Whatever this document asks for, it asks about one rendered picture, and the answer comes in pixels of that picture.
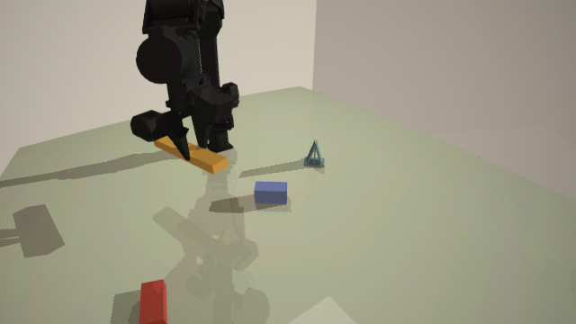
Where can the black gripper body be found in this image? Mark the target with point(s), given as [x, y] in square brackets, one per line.
[152, 125]

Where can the orange bar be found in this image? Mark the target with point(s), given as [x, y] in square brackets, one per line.
[201, 157]

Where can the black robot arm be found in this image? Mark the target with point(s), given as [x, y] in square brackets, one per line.
[176, 29]

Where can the blue rectangular block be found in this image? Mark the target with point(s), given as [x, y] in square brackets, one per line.
[270, 192]

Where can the red rectangular block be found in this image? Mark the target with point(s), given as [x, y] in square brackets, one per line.
[153, 303]

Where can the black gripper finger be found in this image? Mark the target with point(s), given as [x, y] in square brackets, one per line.
[180, 141]
[202, 130]

